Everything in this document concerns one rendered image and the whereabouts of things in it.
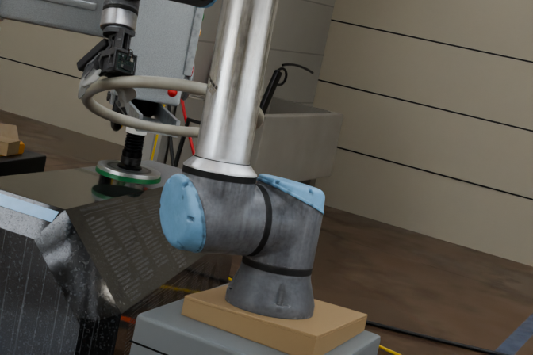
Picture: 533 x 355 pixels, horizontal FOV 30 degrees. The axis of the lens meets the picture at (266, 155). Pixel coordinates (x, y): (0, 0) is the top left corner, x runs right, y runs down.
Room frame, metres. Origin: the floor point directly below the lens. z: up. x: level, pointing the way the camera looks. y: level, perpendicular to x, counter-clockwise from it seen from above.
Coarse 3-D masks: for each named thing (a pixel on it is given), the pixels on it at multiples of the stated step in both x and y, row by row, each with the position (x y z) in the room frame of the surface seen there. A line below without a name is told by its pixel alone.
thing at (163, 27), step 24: (144, 0) 3.16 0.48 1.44; (168, 0) 3.18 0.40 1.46; (144, 24) 3.17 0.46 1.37; (168, 24) 3.18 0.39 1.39; (192, 24) 3.20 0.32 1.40; (144, 48) 3.17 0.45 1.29; (168, 48) 3.19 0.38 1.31; (144, 72) 3.17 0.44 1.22; (168, 72) 3.19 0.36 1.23; (144, 96) 3.18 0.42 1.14; (168, 96) 3.20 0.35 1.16
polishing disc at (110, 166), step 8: (104, 160) 3.31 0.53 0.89; (112, 160) 3.34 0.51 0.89; (104, 168) 3.19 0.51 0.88; (112, 168) 3.20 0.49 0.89; (120, 168) 3.23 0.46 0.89; (144, 168) 3.32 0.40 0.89; (152, 168) 3.35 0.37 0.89; (128, 176) 3.17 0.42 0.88; (136, 176) 3.18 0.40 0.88; (144, 176) 3.19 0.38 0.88; (152, 176) 3.22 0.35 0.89
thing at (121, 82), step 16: (112, 80) 2.45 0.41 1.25; (128, 80) 2.43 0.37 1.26; (144, 80) 2.42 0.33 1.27; (160, 80) 2.41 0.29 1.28; (176, 80) 2.42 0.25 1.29; (96, 112) 2.69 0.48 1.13; (112, 112) 2.75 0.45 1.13; (144, 128) 2.82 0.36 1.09; (160, 128) 2.83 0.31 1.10; (176, 128) 2.84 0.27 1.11; (192, 128) 2.84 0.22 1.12; (256, 128) 2.69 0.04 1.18
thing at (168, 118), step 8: (120, 104) 3.29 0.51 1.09; (160, 104) 3.26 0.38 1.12; (128, 112) 3.06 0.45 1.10; (136, 112) 2.88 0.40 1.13; (160, 112) 3.17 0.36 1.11; (168, 112) 3.05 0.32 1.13; (152, 120) 3.11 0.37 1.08; (160, 120) 3.13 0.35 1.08; (168, 120) 2.98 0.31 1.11; (176, 120) 2.85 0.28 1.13; (176, 136) 2.85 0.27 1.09
